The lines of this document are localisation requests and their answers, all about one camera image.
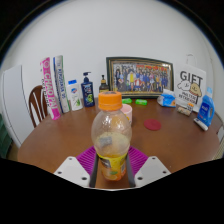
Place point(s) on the pink and white tall tube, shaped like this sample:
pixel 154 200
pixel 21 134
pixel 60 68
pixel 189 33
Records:
pixel 49 88

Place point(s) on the pink and yellow cup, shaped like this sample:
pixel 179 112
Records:
pixel 128 112

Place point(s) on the brown wooden chair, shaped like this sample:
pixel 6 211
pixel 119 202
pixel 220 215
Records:
pixel 35 100

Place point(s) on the framed group picture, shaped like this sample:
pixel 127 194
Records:
pixel 141 77

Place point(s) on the flat round red coaster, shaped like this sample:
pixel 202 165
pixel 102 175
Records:
pixel 152 124

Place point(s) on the white paper gift bag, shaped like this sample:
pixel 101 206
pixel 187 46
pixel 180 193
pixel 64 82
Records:
pixel 190 85

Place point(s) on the small brown pump bottle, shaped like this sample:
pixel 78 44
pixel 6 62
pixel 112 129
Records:
pixel 103 87

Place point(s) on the blue tissue pack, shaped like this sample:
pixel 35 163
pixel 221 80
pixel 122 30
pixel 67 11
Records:
pixel 166 99

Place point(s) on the orange juice bottle orange cap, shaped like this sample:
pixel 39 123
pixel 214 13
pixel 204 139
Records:
pixel 111 133

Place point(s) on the small orange-topped box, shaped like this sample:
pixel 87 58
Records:
pixel 190 106

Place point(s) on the small white remote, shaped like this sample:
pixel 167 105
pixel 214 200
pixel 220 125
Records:
pixel 201 124

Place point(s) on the dark blue pump bottle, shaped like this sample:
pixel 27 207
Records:
pixel 88 93

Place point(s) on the white bottle with blue cap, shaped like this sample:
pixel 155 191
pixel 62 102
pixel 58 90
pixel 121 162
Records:
pixel 74 96

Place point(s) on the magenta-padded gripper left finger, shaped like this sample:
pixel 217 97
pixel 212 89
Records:
pixel 71 170

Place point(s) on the small patterned snack pack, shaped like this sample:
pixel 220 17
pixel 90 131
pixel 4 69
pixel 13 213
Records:
pixel 182 111

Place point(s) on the white and green tall tube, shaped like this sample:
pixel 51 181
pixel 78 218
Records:
pixel 61 83

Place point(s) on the blue detergent bottle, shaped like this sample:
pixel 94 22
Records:
pixel 206 111

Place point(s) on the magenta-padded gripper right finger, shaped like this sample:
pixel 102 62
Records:
pixel 151 170

